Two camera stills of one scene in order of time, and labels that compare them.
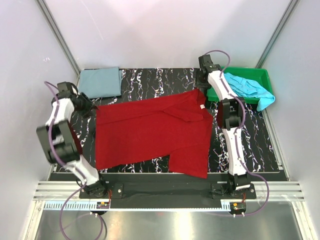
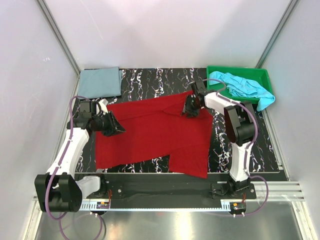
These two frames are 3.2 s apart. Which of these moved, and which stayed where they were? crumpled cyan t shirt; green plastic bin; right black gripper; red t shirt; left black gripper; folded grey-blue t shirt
Moved: right black gripper; left black gripper
Stayed: folded grey-blue t shirt; crumpled cyan t shirt; red t shirt; green plastic bin
